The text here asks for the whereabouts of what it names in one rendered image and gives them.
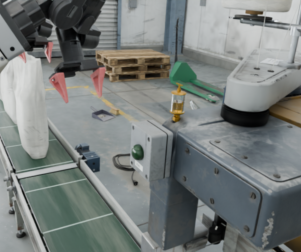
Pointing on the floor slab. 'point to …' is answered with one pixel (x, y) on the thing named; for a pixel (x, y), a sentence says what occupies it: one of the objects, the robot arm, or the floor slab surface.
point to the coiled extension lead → (124, 165)
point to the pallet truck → (180, 70)
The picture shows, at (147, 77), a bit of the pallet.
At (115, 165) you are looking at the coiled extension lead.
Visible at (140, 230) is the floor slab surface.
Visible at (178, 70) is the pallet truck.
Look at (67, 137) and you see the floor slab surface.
